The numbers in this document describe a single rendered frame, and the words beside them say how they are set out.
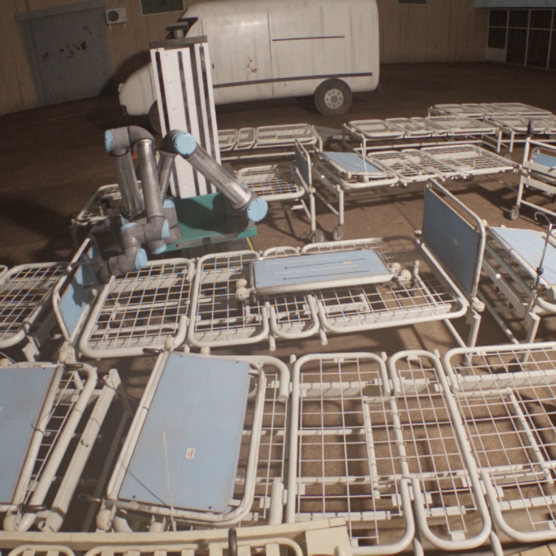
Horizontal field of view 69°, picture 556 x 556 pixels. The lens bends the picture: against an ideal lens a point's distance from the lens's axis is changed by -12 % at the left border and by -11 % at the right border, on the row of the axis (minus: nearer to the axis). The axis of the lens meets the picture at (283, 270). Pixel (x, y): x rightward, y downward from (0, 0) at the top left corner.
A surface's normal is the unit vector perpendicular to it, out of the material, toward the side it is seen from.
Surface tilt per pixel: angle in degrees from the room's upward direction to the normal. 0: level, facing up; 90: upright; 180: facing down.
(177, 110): 90
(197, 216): 90
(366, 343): 0
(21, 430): 5
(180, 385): 7
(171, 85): 90
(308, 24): 88
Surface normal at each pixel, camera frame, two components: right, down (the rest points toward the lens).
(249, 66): 0.22, 0.45
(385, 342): -0.06, -0.87
